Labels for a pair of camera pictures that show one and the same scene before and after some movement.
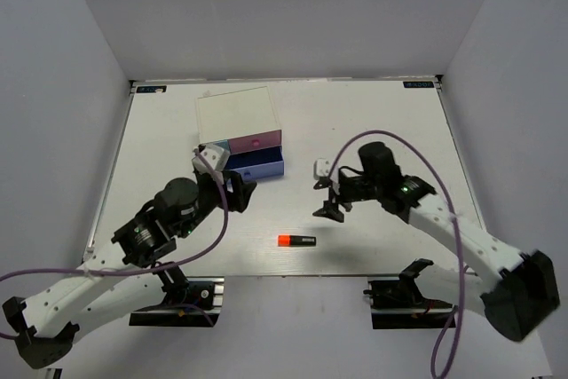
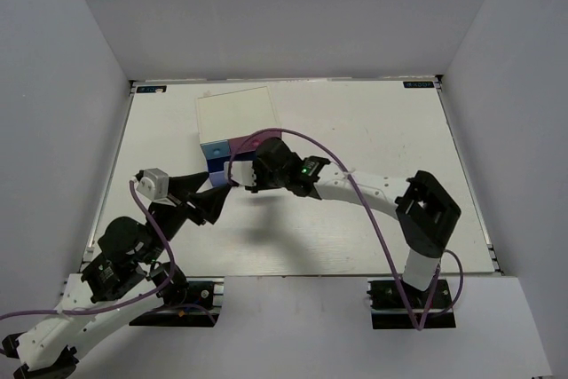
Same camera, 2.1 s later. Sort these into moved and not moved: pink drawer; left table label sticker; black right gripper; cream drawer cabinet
Moved: black right gripper
Not moved: left table label sticker; pink drawer; cream drawer cabinet
